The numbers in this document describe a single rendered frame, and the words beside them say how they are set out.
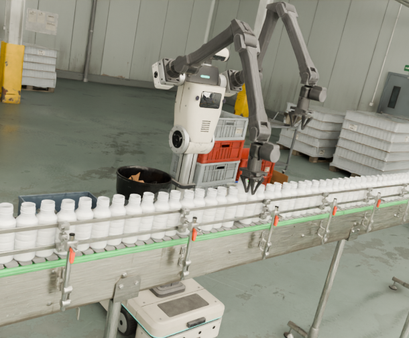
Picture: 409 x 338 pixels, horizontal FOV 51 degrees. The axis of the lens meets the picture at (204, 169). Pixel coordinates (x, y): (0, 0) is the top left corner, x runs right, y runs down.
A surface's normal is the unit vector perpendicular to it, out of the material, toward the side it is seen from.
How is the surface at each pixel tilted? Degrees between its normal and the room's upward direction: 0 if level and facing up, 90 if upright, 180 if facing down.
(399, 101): 90
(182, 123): 101
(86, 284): 90
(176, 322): 31
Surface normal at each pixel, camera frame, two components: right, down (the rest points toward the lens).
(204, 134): 0.64, 0.32
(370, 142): -0.72, 0.03
